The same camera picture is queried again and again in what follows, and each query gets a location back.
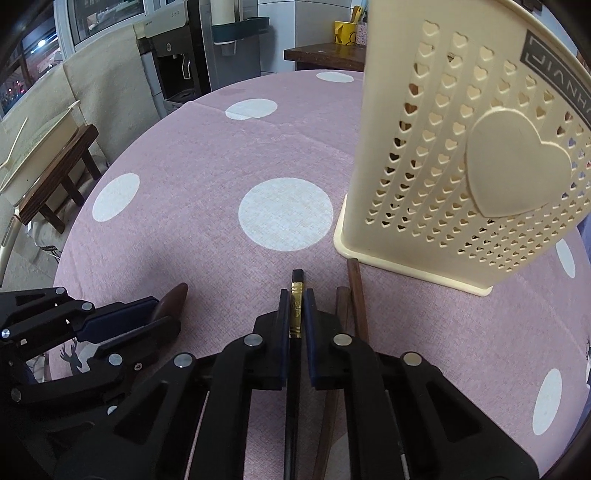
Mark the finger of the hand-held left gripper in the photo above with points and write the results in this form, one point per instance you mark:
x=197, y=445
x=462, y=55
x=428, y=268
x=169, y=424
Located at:
x=138, y=339
x=117, y=314

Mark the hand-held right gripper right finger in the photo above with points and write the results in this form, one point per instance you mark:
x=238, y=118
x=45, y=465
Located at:
x=311, y=350

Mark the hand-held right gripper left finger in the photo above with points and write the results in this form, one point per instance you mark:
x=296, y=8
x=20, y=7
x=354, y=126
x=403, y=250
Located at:
x=282, y=350

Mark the brown wooden chopstick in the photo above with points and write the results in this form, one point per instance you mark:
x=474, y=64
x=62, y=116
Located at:
x=356, y=300
x=343, y=309

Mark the black chopstick gold band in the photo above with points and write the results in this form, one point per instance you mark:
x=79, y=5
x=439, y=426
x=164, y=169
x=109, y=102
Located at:
x=297, y=300

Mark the dark wooden spoon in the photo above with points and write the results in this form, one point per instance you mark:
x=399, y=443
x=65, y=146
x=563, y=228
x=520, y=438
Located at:
x=173, y=297

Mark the cream plastic utensil holder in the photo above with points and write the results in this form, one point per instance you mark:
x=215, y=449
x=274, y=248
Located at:
x=438, y=161

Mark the dark wooden stool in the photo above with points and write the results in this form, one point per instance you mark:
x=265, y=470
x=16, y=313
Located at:
x=60, y=175

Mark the pink polka dot tablecloth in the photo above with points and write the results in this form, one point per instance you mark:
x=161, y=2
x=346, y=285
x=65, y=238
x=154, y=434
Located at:
x=207, y=175

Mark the beige cloth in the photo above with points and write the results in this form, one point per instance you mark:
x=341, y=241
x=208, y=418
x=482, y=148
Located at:
x=111, y=87

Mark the grey water dispenser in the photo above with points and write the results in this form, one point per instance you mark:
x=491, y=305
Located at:
x=178, y=55

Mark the window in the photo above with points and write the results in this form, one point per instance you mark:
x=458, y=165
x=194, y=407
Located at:
x=55, y=41

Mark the dark wooden counter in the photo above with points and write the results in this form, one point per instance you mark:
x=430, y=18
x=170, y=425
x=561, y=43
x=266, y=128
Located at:
x=323, y=57

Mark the teal cup holder tray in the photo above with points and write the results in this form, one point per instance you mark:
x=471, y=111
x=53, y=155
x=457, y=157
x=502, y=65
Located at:
x=240, y=28

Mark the yellow mug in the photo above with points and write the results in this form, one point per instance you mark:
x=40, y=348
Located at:
x=345, y=33

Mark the white paper cup sleeve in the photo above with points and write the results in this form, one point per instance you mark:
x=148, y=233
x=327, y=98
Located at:
x=224, y=10

